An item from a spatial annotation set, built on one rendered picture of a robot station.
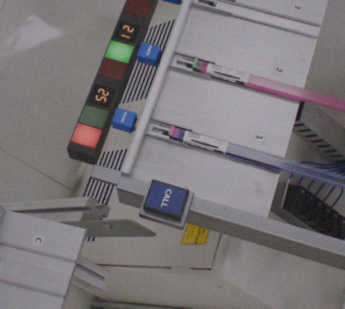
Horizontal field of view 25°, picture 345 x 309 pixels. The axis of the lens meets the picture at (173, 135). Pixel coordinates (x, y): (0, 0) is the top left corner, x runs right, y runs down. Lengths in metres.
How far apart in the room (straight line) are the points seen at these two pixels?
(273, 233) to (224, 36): 0.31
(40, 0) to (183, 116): 0.87
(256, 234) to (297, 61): 0.26
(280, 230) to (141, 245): 0.51
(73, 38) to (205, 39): 0.82
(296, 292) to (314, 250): 0.41
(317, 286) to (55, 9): 0.91
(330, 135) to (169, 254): 0.37
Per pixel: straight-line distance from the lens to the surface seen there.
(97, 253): 1.58
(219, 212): 1.02
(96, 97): 1.11
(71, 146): 1.08
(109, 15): 2.00
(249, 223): 1.02
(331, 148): 1.47
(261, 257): 1.37
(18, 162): 1.79
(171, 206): 0.99
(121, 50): 1.14
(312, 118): 1.43
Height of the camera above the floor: 1.54
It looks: 48 degrees down
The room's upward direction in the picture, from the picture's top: 81 degrees clockwise
